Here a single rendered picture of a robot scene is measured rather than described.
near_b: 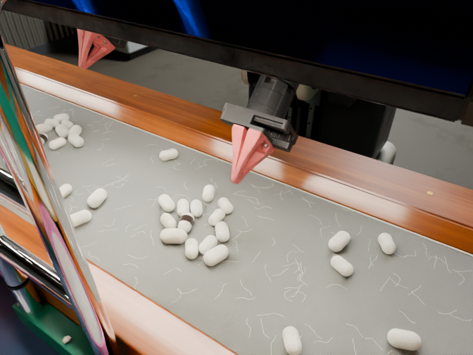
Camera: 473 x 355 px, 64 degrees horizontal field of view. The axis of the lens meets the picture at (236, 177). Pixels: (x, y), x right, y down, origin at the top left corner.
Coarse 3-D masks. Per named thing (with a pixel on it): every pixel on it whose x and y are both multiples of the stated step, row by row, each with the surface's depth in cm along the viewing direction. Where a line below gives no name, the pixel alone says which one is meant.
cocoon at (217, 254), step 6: (216, 246) 51; (222, 246) 51; (210, 252) 50; (216, 252) 50; (222, 252) 50; (228, 252) 51; (204, 258) 50; (210, 258) 49; (216, 258) 49; (222, 258) 50; (210, 264) 49
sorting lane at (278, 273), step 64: (128, 128) 79; (128, 192) 62; (192, 192) 62; (256, 192) 62; (128, 256) 52; (256, 256) 52; (320, 256) 52; (384, 256) 52; (448, 256) 52; (192, 320) 44; (256, 320) 44; (320, 320) 44; (384, 320) 44; (448, 320) 44
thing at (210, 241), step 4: (208, 236) 52; (212, 236) 52; (204, 240) 52; (208, 240) 52; (212, 240) 52; (216, 240) 52; (200, 244) 51; (204, 244) 51; (208, 244) 51; (212, 244) 52; (216, 244) 52; (200, 248) 51; (204, 248) 51; (208, 248) 51; (212, 248) 52; (200, 252) 51; (204, 252) 51
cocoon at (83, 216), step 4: (80, 212) 56; (84, 212) 56; (88, 212) 56; (72, 216) 55; (76, 216) 55; (80, 216) 55; (84, 216) 56; (88, 216) 56; (72, 220) 55; (76, 220) 55; (80, 220) 55; (84, 220) 56; (88, 220) 56; (76, 224) 55; (80, 224) 56
